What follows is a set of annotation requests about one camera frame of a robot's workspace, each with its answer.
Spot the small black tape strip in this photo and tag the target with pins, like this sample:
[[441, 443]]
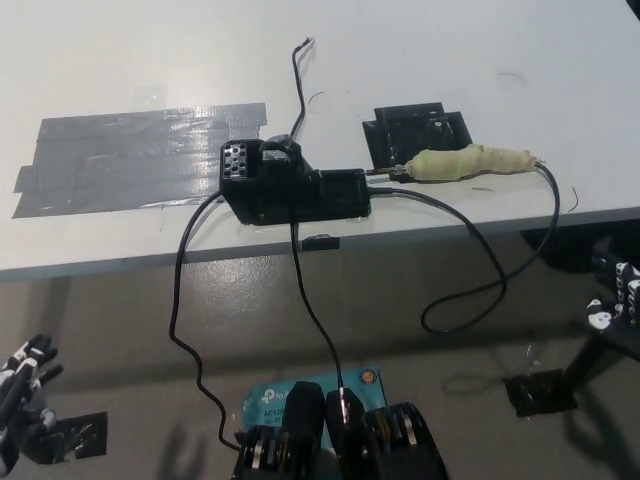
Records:
[[320, 243]]

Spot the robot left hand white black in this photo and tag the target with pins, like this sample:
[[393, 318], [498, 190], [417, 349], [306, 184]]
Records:
[[20, 400]]

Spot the robot right hand black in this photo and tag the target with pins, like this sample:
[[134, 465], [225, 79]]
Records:
[[617, 300]]

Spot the black soldering station base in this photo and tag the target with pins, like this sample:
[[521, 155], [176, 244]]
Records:
[[300, 195]]

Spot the teal TP-Link box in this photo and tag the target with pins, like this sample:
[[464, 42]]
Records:
[[265, 400]]

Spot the black square printed tray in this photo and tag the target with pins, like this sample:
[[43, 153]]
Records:
[[400, 130]]

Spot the black robot torso blocks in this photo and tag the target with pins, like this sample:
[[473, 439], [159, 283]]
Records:
[[350, 445]]

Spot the grey duct tape patch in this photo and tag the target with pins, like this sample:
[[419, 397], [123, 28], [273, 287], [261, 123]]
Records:
[[125, 160]]

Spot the black table leg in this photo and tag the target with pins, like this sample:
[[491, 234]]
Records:
[[592, 357]]

